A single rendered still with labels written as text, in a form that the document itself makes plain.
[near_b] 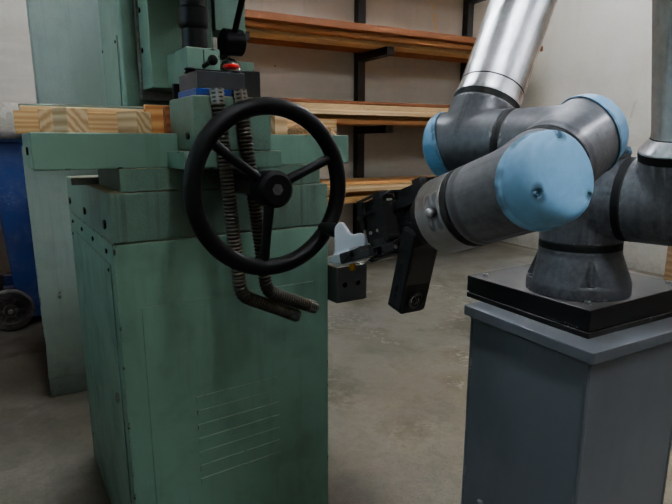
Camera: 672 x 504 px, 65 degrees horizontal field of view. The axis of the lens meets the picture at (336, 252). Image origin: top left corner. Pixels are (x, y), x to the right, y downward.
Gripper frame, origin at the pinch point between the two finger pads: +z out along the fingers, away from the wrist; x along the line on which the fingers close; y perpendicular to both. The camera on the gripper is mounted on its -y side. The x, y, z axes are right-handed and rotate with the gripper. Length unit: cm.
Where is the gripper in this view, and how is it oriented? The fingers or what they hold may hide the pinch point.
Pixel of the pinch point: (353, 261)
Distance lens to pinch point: 79.7
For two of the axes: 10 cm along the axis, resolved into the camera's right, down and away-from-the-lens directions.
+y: -1.8, -9.8, 1.0
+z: -5.1, 1.8, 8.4
